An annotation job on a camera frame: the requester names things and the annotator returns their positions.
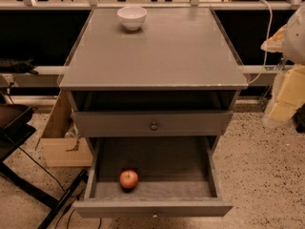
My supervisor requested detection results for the black stand frame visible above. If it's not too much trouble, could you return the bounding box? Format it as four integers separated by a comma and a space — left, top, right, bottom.
0, 103, 89, 229

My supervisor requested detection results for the open grey middle drawer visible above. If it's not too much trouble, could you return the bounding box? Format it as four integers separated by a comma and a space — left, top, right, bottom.
74, 136, 233, 218

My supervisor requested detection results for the grey wooden drawer cabinet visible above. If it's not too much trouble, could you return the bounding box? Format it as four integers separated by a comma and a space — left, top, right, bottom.
57, 7, 249, 151

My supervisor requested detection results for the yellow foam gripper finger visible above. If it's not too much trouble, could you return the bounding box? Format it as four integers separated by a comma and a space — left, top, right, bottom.
260, 26, 286, 52

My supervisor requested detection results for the red apple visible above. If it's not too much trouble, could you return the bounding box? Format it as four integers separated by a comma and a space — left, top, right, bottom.
119, 170, 138, 189

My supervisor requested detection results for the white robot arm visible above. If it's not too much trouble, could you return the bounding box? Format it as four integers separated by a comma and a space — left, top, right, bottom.
261, 4, 305, 65

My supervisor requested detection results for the white cable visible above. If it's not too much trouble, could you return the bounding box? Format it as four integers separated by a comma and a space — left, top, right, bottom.
247, 0, 274, 85

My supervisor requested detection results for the white ceramic bowl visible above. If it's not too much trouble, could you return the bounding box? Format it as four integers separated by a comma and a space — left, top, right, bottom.
117, 7, 147, 31

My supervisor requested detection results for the closed grey upper drawer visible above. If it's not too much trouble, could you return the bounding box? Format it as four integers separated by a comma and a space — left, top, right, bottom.
72, 111, 233, 137

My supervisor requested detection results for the cardboard box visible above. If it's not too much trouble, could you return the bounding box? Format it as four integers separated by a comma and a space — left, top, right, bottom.
39, 92, 92, 167

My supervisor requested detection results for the black floor cable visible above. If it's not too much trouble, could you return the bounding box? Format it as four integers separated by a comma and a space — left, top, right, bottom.
17, 145, 103, 229

